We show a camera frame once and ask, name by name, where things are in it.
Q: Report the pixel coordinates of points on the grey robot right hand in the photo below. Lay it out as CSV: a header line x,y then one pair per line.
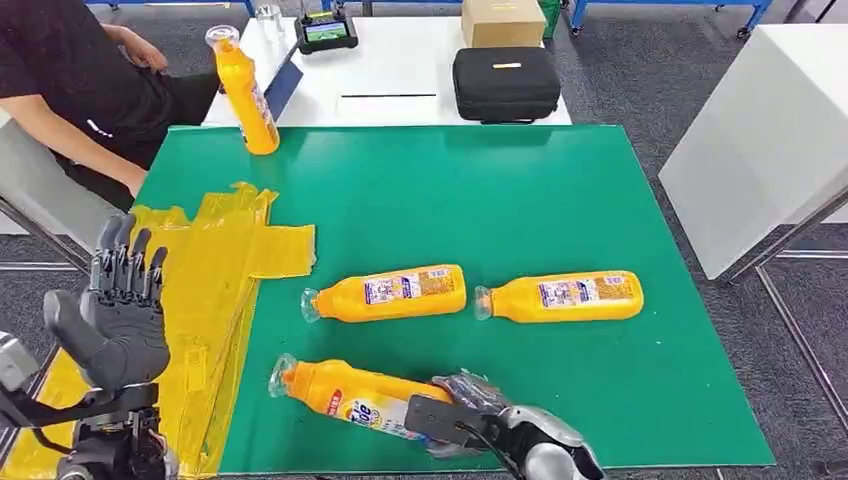
x,y
536,427

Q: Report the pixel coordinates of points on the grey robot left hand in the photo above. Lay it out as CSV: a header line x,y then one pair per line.
x,y
126,338

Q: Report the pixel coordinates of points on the orange drink bottle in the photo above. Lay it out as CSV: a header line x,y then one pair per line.
x,y
331,391
387,294
248,99
563,297

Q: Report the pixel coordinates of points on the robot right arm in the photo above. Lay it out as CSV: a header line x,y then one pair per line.
x,y
563,467

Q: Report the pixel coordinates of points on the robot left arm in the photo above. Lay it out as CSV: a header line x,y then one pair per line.
x,y
112,444

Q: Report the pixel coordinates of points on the yellow plastic sheet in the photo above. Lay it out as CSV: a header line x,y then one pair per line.
x,y
212,278

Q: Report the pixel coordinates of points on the green table mat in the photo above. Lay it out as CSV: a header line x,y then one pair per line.
x,y
464,212

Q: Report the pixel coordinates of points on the person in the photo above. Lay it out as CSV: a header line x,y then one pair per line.
x,y
60,60

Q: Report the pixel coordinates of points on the person's left hand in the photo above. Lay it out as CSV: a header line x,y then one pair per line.
x,y
142,50

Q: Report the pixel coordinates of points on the blue tablet cover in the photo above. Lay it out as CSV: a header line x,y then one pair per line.
x,y
285,83

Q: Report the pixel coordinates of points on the black zip case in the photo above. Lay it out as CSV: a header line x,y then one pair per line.
x,y
506,85

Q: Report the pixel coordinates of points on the clear glass cup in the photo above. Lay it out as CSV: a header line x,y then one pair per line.
x,y
268,14

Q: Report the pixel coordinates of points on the thin black strip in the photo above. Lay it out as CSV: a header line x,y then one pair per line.
x,y
387,95

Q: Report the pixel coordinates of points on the black controller with screen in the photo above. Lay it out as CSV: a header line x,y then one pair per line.
x,y
326,33

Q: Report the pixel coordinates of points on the cardboard box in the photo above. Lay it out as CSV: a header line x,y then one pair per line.
x,y
502,23

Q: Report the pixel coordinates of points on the green crate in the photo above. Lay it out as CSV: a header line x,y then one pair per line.
x,y
550,14

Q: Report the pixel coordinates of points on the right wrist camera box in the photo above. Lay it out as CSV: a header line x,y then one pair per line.
x,y
440,418

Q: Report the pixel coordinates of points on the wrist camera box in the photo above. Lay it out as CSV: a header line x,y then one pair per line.
x,y
440,418
14,364

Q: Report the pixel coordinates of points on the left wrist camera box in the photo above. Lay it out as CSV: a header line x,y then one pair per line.
x,y
14,364

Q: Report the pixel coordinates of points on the white table with metal frame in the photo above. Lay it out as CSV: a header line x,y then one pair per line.
x,y
40,192
762,132

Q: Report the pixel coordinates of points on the blue metal frame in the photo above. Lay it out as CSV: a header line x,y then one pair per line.
x,y
199,2
669,5

